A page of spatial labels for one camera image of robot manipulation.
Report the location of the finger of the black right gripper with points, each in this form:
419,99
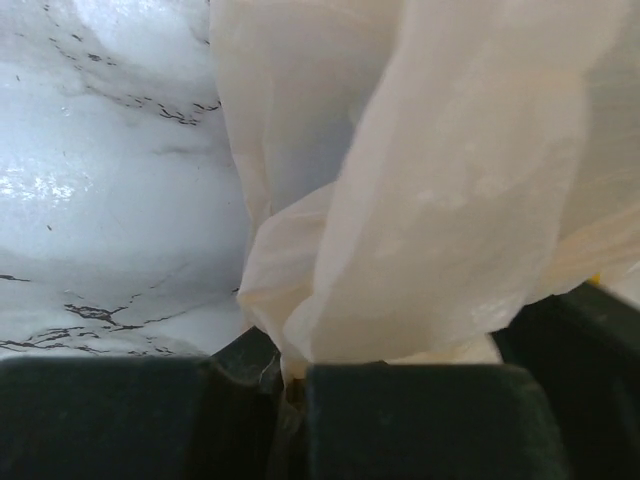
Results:
582,347

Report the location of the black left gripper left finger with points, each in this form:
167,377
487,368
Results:
140,417

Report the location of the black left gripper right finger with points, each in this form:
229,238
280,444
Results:
430,422

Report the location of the translucent orange plastic bag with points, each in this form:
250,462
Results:
416,172

